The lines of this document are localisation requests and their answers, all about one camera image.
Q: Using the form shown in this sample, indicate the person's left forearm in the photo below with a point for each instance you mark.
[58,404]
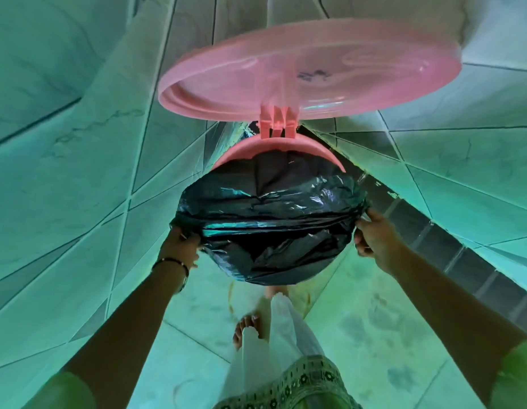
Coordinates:
[127,323]

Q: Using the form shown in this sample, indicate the person's left fingers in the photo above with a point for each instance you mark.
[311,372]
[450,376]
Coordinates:
[189,242]

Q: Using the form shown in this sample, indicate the person's right forearm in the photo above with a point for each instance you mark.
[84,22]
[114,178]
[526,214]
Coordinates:
[451,319]

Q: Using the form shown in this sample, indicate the pink plastic bin lid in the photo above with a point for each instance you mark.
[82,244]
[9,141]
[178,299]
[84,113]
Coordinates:
[289,68]

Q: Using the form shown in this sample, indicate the green patterned tunic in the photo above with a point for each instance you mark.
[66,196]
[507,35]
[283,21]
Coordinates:
[297,385]

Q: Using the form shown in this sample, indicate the black plastic trash bag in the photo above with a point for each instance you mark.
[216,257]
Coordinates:
[272,217]

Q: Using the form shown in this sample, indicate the green left sleeve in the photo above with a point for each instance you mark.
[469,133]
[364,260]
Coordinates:
[61,394]

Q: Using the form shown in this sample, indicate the person's left hand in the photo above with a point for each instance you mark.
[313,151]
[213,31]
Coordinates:
[178,250]

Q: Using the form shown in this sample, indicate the thin dark wrist bangle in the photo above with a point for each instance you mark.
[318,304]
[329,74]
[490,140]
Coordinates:
[181,266]

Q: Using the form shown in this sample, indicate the person's foot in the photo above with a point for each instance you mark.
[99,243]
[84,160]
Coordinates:
[275,291]
[246,330]

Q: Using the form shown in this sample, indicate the green right sleeve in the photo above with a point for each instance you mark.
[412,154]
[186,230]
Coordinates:
[517,374]

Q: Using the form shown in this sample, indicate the person's right foot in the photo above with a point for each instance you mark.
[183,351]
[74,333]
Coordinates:
[275,291]

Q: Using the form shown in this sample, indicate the person's left foot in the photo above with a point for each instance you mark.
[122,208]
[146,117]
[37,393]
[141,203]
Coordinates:
[246,330]

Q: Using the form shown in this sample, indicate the green sleeve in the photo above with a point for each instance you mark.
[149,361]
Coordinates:
[517,374]
[61,394]

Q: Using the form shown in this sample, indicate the person's right hand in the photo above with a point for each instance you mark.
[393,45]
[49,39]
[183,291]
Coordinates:
[379,240]

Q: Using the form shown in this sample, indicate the pink plastic trash bin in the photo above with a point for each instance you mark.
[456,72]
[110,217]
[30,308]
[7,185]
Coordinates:
[277,144]

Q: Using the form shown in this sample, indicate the white loose trousers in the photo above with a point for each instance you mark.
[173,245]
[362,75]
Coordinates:
[272,349]

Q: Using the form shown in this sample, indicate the person's right thumb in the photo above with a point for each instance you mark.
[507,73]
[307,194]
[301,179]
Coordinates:
[363,250]

